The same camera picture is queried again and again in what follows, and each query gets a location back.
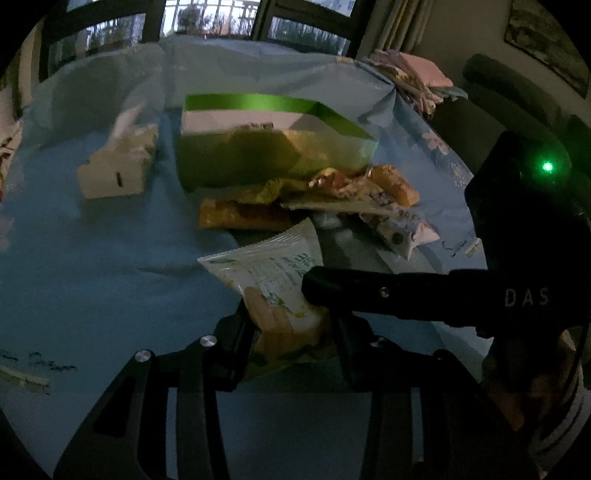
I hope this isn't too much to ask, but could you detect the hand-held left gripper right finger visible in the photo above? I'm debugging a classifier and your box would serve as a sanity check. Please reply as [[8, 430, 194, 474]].
[[329, 313, 541, 480]]

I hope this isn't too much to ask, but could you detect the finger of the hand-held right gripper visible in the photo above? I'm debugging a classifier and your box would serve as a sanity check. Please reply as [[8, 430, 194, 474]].
[[300, 265, 467, 326]]

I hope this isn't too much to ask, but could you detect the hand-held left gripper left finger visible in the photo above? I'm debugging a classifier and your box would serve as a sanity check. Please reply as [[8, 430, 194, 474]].
[[53, 300, 258, 480]]

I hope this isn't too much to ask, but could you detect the panda print snack packet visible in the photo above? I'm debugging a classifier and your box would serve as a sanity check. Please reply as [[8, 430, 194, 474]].
[[359, 207, 441, 260]]

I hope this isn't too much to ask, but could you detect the white green snack packet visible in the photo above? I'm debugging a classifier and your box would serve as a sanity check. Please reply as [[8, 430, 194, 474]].
[[198, 218, 329, 372]]

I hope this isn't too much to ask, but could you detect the orange white snack packet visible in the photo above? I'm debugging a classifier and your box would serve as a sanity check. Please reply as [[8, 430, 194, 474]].
[[365, 164, 421, 208]]

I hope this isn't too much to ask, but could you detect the green cardboard box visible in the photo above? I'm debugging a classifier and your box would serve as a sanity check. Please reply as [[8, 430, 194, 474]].
[[178, 92, 380, 190]]

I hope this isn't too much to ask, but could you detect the person's right forearm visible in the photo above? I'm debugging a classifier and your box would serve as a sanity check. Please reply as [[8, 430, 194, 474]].
[[522, 364, 591, 469]]

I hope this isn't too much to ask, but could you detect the person's right hand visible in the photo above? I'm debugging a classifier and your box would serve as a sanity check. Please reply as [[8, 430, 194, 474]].
[[482, 332, 578, 432]]

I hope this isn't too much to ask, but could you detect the long orange snack packet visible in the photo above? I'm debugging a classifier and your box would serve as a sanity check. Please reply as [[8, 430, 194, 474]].
[[198, 198, 300, 232]]

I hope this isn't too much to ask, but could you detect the dark green sofa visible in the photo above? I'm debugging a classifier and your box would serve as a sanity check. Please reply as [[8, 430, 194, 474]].
[[429, 53, 591, 185]]

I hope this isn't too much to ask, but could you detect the light blue floral bed sheet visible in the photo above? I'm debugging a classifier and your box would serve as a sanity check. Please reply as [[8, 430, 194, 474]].
[[0, 34, 490, 480]]

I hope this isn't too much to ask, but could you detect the stack of folded pink cloths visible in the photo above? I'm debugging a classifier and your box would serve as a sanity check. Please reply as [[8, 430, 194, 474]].
[[365, 48, 468, 116]]

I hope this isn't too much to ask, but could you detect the white tissue pack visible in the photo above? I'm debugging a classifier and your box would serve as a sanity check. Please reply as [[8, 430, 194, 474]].
[[76, 108, 160, 200]]

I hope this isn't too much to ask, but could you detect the pale curtain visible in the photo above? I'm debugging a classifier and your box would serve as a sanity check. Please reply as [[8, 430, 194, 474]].
[[355, 0, 435, 61]]

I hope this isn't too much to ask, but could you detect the dark-framed glass door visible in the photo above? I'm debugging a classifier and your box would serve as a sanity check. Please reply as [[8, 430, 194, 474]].
[[252, 0, 370, 58], [39, 0, 167, 83]]

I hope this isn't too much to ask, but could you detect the patterned cloth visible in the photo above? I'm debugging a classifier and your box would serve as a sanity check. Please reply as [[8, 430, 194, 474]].
[[0, 83, 24, 204]]

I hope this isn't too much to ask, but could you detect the balcony railing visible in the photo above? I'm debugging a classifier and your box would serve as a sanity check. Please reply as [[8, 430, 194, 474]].
[[164, 0, 260, 38]]

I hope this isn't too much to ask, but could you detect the potted plant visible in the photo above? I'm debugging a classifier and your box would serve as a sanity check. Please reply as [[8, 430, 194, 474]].
[[178, 4, 219, 37]]

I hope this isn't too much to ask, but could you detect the framed wall picture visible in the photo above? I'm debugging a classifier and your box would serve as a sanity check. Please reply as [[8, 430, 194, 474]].
[[503, 0, 591, 99]]

